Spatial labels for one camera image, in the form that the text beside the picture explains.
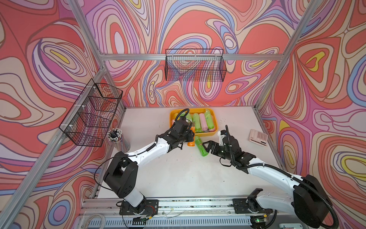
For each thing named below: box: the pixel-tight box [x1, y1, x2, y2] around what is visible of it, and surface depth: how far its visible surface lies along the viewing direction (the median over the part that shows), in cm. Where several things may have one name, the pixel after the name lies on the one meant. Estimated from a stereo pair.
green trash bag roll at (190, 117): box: [185, 112, 196, 123], surface depth 103 cm
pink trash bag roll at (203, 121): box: [199, 112, 209, 132], surface depth 101 cm
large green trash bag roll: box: [204, 108, 215, 130], surface depth 103 cm
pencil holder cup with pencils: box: [106, 127, 131, 154], surface depth 85 cm
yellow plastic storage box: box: [169, 107, 218, 137], surface depth 103 cm
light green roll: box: [193, 113, 203, 133], surface depth 102 cm
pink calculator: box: [248, 128, 268, 147], surface depth 101 cm
